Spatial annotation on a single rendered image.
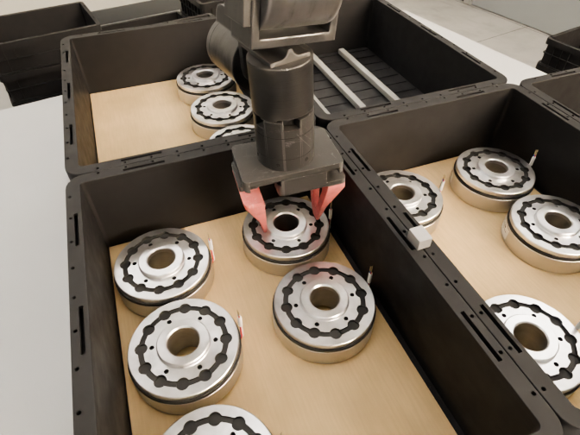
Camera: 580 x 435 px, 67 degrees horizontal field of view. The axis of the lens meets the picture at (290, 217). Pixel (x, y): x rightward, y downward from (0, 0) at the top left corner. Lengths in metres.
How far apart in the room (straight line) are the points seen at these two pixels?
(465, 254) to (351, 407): 0.24
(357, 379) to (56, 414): 0.36
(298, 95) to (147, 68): 0.54
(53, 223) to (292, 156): 0.52
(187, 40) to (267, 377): 0.63
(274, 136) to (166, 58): 0.51
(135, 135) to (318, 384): 0.49
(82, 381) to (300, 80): 0.28
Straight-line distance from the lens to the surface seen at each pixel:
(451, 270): 0.40
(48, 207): 0.88
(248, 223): 0.52
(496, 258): 0.57
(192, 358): 0.41
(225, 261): 0.52
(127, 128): 0.78
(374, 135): 0.59
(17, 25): 2.20
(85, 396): 0.35
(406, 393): 0.45
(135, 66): 0.89
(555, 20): 3.74
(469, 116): 0.68
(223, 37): 0.44
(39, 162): 1.00
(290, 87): 0.38
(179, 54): 0.89
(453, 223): 0.60
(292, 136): 0.40
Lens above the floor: 1.23
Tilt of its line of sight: 44 degrees down
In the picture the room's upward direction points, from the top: straight up
